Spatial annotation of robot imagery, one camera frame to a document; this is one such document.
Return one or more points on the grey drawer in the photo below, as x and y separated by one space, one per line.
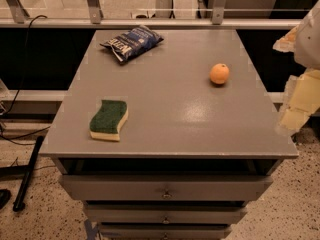
165 214
165 187
164 232

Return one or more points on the metal railing frame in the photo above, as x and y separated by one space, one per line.
20 18

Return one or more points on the blue chip bag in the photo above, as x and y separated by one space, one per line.
132 43

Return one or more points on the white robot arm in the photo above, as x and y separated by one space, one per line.
304 40

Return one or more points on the grey drawer cabinet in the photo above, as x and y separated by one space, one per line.
179 121

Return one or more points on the green yellow sponge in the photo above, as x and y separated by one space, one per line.
108 121

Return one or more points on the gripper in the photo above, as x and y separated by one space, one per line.
309 44

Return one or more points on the middle grey drawer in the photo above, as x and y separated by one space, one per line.
165 214

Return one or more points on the bottom grey drawer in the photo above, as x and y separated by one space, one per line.
164 232

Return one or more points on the top grey drawer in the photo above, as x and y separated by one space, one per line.
165 187

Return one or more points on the orange fruit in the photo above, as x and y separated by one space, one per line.
219 74

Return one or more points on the black floor stand leg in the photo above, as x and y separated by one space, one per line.
19 204

